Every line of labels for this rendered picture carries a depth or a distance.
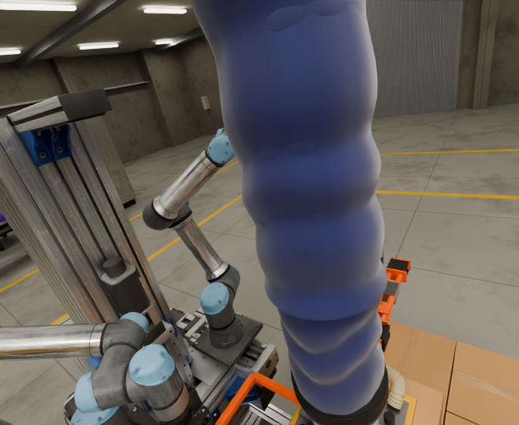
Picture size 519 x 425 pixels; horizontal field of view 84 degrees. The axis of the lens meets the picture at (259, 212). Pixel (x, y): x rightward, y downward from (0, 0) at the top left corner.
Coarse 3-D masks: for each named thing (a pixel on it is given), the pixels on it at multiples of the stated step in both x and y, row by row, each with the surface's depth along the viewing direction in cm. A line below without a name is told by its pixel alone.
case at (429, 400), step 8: (408, 384) 99; (416, 384) 99; (408, 392) 97; (416, 392) 96; (424, 392) 96; (432, 392) 95; (440, 392) 95; (416, 400) 94; (424, 400) 94; (432, 400) 93; (440, 400) 93; (416, 408) 92; (424, 408) 92; (432, 408) 91; (440, 408) 91; (416, 416) 90; (424, 416) 90; (432, 416) 89; (440, 416) 89; (288, 424) 96; (416, 424) 88; (424, 424) 88; (432, 424) 87; (440, 424) 94
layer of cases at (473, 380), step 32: (384, 352) 154; (416, 352) 150; (448, 352) 147; (480, 352) 143; (448, 384) 134; (480, 384) 131; (512, 384) 128; (448, 416) 123; (480, 416) 120; (512, 416) 118
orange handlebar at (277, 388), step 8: (400, 280) 110; (392, 296) 103; (384, 304) 100; (392, 304) 101; (384, 312) 97; (256, 376) 86; (264, 376) 86; (248, 384) 85; (264, 384) 84; (272, 384) 83; (280, 384) 83; (240, 392) 83; (248, 392) 84; (280, 392) 81; (288, 392) 80; (232, 400) 82; (240, 400) 82; (296, 400) 78; (232, 408) 79; (224, 416) 78; (232, 416) 79; (216, 424) 76; (224, 424) 77
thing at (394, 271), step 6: (396, 258) 119; (390, 264) 117; (396, 264) 116; (402, 264) 115; (408, 264) 117; (390, 270) 114; (396, 270) 113; (402, 270) 112; (408, 270) 118; (396, 276) 114
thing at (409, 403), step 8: (408, 400) 83; (392, 408) 82; (408, 408) 81; (384, 416) 78; (392, 416) 78; (400, 416) 79; (408, 416) 79; (384, 424) 78; (392, 424) 77; (400, 424) 78; (408, 424) 78
